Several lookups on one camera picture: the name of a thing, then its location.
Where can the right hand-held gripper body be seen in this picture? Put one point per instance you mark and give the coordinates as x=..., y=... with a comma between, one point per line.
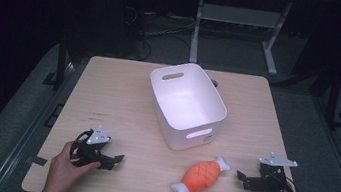
x=270, y=177

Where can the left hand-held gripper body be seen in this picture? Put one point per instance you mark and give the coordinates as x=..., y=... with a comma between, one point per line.
x=98, y=137

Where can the person's left hand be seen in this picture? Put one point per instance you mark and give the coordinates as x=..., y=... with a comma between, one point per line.
x=62, y=170

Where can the orange plush meat toy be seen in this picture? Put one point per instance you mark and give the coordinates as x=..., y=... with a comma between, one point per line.
x=201, y=177

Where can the grey tape strip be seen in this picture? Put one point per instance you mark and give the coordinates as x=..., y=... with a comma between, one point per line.
x=37, y=160

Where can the white plastic basket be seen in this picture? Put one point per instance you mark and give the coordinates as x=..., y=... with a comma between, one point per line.
x=187, y=106

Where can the small dark round object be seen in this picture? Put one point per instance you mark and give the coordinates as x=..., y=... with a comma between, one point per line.
x=214, y=83

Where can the white metal stand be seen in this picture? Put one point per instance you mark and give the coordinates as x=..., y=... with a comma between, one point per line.
x=237, y=16

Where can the black metal post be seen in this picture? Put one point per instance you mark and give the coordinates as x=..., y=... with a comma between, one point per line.
x=61, y=60
x=333, y=98

